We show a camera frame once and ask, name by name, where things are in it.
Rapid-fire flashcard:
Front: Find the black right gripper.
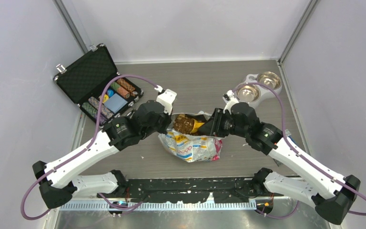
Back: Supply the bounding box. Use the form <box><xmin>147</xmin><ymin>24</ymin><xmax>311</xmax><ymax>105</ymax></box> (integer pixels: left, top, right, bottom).
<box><xmin>199</xmin><ymin>107</ymin><xmax>249</xmax><ymax>138</ymax></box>

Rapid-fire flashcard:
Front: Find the cat food bag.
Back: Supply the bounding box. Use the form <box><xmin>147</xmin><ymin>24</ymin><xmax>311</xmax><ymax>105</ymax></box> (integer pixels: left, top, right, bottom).
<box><xmin>158</xmin><ymin>111</ymin><xmax>223</xmax><ymax>163</ymax></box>

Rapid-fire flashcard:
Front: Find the yellow plastic scoop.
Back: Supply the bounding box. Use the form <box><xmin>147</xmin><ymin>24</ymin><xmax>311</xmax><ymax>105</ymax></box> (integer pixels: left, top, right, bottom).
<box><xmin>187</xmin><ymin>118</ymin><xmax>204</xmax><ymax>134</ymax></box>

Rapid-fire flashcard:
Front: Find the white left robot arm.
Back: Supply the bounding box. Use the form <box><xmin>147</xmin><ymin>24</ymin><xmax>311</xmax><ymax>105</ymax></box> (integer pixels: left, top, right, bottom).
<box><xmin>32</xmin><ymin>100</ymin><xmax>173</xmax><ymax>209</ymax></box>

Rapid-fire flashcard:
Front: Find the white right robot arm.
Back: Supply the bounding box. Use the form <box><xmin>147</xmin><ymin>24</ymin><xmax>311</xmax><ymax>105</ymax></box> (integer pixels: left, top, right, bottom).
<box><xmin>198</xmin><ymin>102</ymin><xmax>361</xmax><ymax>225</ymax></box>

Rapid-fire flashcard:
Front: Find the pet food kibble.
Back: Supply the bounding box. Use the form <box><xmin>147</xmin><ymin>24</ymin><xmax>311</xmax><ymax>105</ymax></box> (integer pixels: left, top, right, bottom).
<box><xmin>173</xmin><ymin>114</ymin><xmax>199</xmax><ymax>135</ymax></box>

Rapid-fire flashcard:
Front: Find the white double pet bowl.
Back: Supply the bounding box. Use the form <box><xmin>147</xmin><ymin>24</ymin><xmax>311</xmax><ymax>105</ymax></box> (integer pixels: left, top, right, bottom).
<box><xmin>233</xmin><ymin>72</ymin><xmax>283</xmax><ymax>109</ymax></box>

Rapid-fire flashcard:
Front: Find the blue playing card deck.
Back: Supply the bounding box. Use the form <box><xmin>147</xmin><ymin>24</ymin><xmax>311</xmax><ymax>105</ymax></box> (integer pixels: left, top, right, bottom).
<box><xmin>104</xmin><ymin>94</ymin><xmax>127</xmax><ymax>114</ymax></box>

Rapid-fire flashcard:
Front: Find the orange black chip row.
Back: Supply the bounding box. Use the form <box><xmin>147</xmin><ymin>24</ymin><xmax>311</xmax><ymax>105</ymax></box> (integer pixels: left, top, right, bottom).
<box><xmin>116</xmin><ymin>78</ymin><xmax>138</xmax><ymax>96</ymax></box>

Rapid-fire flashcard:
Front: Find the red green chip row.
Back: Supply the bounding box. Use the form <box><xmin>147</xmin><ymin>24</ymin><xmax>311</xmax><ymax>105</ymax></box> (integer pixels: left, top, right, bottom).
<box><xmin>111</xmin><ymin>82</ymin><xmax>130</xmax><ymax>99</ymax></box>

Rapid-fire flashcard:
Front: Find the yellow dealer button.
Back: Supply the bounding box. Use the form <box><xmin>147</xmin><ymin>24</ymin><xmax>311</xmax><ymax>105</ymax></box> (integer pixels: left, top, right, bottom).
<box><xmin>99</xmin><ymin>94</ymin><xmax>109</xmax><ymax>104</ymax></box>

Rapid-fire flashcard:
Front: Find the green purple chip row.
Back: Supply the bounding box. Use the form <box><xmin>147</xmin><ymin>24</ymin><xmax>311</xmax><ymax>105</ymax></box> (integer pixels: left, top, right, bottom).
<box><xmin>81</xmin><ymin>102</ymin><xmax>107</xmax><ymax>126</ymax></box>

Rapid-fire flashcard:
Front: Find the black poker chip case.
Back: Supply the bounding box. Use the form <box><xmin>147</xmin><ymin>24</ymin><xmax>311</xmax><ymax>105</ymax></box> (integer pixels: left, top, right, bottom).
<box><xmin>53</xmin><ymin>43</ymin><xmax>144</xmax><ymax>122</ymax></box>

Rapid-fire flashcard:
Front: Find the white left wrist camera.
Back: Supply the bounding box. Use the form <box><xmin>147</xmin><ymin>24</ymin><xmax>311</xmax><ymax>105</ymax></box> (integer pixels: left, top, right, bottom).
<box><xmin>154</xmin><ymin>85</ymin><xmax>177</xmax><ymax>115</ymax></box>

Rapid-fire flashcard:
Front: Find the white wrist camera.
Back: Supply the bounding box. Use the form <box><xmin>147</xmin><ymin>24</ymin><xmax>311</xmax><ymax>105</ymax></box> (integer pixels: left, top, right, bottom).
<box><xmin>223</xmin><ymin>90</ymin><xmax>239</xmax><ymax>114</ymax></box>
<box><xmin>154</xmin><ymin>85</ymin><xmax>177</xmax><ymax>115</ymax></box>

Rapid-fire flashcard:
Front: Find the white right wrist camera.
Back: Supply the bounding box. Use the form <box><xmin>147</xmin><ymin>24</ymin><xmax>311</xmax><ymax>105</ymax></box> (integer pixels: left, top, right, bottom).
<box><xmin>223</xmin><ymin>90</ymin><xmax>239</xmax><ymax>114</ymax></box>

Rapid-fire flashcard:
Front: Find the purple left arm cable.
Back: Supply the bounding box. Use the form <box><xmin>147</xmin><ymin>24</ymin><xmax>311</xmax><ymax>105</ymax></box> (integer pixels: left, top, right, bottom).
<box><xmin>20</xmin><ymin>74</ymin><xmax>160</xmax><ymax>221</ymax></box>

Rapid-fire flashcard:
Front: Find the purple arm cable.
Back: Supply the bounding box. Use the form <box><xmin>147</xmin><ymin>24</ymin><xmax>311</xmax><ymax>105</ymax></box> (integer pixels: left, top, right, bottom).
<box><xmin>232</xmin><ymin>82</ymin><xmax>366</xmax><ymax>217</ymax></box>
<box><xmin>20</xmin><ymin>74</ymin><xmax>160</xmax><ymax>221</ymax></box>

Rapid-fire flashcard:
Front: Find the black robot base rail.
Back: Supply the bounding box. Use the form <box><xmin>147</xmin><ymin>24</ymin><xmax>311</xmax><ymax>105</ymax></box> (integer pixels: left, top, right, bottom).
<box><xmin>115</xmin><ymin>177</ymin><xmax>272</xmax><ymax>204</ymax></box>

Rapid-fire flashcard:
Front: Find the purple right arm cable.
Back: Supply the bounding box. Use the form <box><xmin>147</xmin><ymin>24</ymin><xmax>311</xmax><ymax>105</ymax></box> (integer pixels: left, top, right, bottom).
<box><xmin>232</xmin><ymin>82</ymin><xmax>366</xmax><ymax>217</ymax></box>

